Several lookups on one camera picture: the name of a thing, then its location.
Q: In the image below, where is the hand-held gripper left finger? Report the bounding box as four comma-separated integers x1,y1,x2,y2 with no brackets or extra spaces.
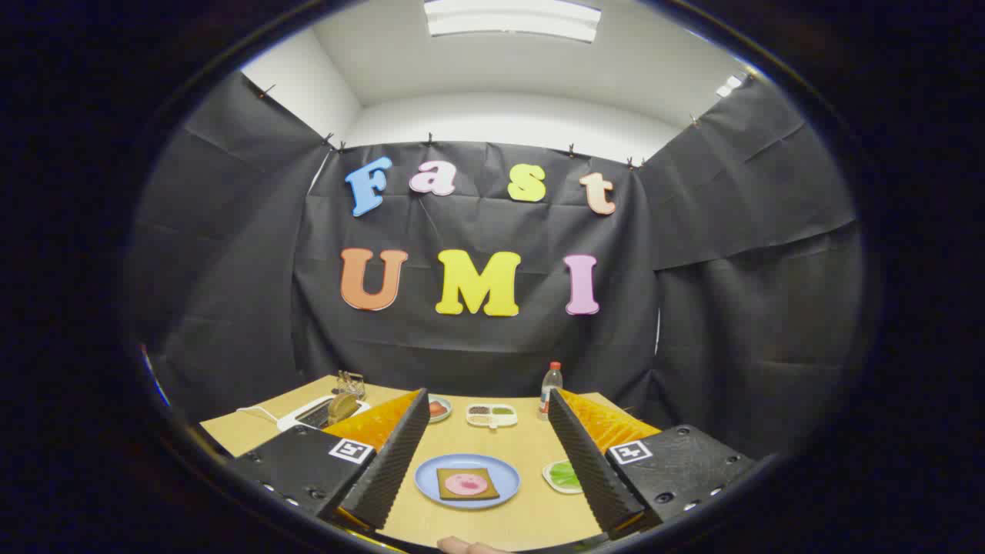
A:
227,388,432,533

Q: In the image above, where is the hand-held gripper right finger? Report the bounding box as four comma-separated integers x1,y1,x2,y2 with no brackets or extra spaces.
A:
546,388,761,539

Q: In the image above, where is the blue round plate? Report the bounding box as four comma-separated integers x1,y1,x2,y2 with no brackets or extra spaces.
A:
414,453,521,510

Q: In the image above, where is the small white square plate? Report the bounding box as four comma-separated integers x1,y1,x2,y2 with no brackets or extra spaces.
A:
542,459,583,495

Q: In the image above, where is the dark brown toast slice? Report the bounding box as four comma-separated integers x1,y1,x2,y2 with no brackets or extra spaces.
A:
436,466,500,502

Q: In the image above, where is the clear red-capped water bottle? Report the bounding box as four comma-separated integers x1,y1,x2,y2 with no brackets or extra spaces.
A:
539,362,564,421

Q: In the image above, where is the white toaster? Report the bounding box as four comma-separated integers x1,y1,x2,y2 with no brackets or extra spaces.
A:
277,395,370,432

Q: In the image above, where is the white divided seasoning dish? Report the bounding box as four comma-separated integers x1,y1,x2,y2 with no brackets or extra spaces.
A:
466,403,519,429

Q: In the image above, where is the black backdrop cloth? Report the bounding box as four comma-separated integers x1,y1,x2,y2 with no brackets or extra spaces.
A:
127,71,866,462

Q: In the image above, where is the large ceiling light panel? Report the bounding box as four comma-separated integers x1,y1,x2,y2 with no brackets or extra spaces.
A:
423,0,603,44

